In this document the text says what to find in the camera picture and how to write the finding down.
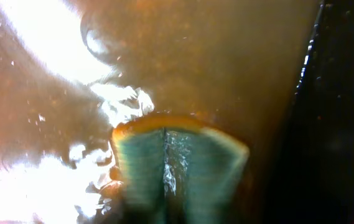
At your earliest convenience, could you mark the green yellow sponge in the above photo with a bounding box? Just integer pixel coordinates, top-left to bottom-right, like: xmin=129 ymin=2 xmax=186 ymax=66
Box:
xmin=111 ymin=115 xmax=249 ymax=224

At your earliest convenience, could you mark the black water tray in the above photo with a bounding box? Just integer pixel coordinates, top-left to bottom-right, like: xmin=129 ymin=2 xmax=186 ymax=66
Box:
xmin=0 ymin=1 xmax=354 ymax=223

